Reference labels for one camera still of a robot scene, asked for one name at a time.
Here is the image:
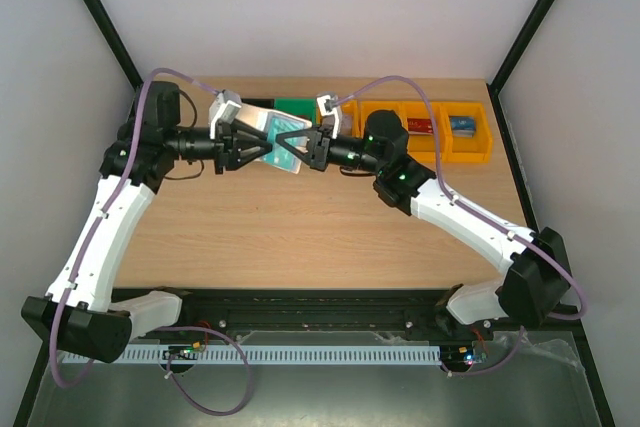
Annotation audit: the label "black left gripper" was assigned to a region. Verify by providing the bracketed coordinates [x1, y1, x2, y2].
[169, 121, 276, 177]

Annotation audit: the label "blue cards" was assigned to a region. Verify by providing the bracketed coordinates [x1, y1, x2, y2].
[259, 111, 312, 174]

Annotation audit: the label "beige leather card holder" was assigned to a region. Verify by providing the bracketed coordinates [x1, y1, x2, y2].
[236, 103, 312, 174]

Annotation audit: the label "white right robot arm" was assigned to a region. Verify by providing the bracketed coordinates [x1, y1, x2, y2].
[276, 110, 570, 339]

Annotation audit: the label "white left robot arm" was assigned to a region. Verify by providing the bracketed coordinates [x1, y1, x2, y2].
[21, 81, 272, 363]

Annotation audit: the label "red card in bin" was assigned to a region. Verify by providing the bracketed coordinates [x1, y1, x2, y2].
[407, 118, 434, 136]

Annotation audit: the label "blue card in bin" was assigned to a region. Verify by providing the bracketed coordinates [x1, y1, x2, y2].
[449, 116, 476, 138]

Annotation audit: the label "green storage bin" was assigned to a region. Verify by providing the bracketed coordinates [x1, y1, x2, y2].
[274, 98, 316, 123]

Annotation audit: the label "black storage bin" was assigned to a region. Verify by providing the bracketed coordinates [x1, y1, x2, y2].
[243, 98, 275, 109]

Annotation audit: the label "yellow storage bin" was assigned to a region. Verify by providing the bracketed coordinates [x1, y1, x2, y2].
[401, 101, 449, 163]
[442, 102, 493, 164]
[359, 100, 403, 122]
[316, 100, 359, 136]

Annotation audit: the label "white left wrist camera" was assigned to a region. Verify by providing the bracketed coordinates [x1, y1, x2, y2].
[208, 89, 242, 140]

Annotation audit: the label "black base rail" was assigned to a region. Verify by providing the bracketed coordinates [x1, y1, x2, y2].
[107, 287, 521, 348]

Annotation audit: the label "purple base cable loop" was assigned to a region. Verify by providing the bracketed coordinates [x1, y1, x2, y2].
[164, 329, 251, 416]

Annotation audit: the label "white slotted cable duct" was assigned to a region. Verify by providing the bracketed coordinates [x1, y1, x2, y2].
[58, 343, 442, 365]

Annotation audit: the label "black frame post left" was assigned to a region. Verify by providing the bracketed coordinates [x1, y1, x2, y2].
[82, 0, 143, 89]

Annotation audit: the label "black frame post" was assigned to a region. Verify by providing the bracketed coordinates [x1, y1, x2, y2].
[82, 0, 143, 89]
[487, 0, 587, 91]

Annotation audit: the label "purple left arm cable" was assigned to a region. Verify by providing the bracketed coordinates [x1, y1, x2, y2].
[49, 67, 224, 389]

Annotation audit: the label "black frame post right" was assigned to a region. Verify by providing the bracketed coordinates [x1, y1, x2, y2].
[487, 0, 587, 91]

